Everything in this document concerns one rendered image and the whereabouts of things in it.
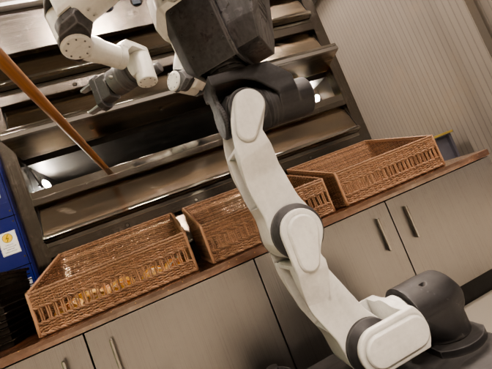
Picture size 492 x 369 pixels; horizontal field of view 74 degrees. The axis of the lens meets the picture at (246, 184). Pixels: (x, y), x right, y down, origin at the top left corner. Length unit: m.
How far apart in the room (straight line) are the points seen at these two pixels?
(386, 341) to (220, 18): 0.89
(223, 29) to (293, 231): 0.53
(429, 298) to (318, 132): 1.23
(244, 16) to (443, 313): 0.93
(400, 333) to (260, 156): 0.56
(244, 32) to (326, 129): 1.24
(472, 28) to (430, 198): 3.15
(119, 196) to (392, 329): 1.34
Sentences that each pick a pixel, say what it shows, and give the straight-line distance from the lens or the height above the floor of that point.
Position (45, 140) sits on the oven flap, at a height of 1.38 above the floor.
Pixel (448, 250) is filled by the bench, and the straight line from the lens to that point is 1.65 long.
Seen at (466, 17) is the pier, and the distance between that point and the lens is 4.59.
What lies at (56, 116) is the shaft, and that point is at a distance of 1.12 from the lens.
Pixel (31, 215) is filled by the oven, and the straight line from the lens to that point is 1.86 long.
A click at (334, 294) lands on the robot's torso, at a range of 0.92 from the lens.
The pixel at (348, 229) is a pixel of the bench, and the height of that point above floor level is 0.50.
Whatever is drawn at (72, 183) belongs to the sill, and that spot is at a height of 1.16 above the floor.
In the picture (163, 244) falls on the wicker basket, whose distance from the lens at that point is 1.25.
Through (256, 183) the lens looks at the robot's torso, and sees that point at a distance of 0.85.
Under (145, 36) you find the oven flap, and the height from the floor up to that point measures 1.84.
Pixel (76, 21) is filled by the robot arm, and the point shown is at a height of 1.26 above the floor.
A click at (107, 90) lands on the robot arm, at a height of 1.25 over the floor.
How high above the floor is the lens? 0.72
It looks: 4 degrees up
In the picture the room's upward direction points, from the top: 22 degrees counter-clockwise
